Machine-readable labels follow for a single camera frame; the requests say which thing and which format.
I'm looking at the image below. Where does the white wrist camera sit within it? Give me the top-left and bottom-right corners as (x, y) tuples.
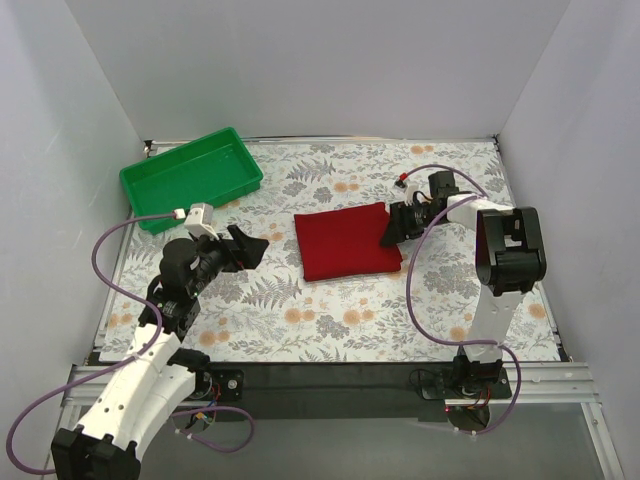
(173, 203), (219, 240)
(394, 174), (419, 205)

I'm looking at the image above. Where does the green plastic tray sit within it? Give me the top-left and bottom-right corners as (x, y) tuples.
(119, 127), (263, 217)

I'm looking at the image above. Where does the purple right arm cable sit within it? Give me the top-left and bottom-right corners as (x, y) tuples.
(399, 165), (524, 437)

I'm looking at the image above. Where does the floral patterned table mat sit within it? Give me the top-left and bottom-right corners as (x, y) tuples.
(99, 141), (564, 363)

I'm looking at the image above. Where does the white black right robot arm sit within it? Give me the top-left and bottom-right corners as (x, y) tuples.
(380, 165), (547, 402)

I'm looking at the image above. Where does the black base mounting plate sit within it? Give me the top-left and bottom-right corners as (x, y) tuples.
(190, 362), (512, 429)

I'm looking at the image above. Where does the aluminium frame rail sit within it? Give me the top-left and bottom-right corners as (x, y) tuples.
(59, 362), (623, 479)

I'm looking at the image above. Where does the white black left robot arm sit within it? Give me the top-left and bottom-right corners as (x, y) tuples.
(51, 225), (269, 479)

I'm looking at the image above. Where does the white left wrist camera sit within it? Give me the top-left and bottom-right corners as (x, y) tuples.
(173, 203), (219, 240)

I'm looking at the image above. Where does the red t shirt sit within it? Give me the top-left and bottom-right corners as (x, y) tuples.
(294, 202), (402, 282)

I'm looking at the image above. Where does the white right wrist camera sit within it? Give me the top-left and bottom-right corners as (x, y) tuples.
(394, 174), (419, 205)

